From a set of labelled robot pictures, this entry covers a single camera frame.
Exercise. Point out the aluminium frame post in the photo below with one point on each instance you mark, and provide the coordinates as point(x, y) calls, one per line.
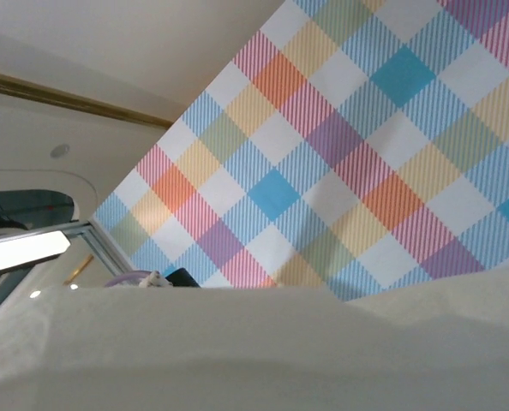
point(104, 250)

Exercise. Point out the white printed paper bag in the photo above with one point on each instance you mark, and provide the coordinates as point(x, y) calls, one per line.
point(237, 342)

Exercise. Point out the white LED light bar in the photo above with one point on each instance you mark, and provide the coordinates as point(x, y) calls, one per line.
point(19, 250)

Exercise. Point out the brass ceiling trim strip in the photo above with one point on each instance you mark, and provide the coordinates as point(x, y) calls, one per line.
point(66, 99)

